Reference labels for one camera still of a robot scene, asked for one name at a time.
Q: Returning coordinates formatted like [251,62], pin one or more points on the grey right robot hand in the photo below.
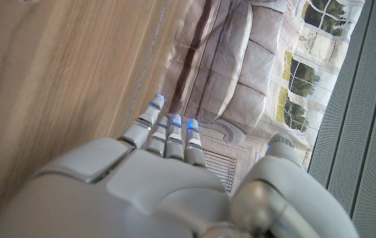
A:
[161,185]

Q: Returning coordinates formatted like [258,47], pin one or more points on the grey perforated wall panel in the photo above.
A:
[363,115]

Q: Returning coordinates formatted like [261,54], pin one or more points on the printed sofa room backdrop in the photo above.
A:
[241,66]

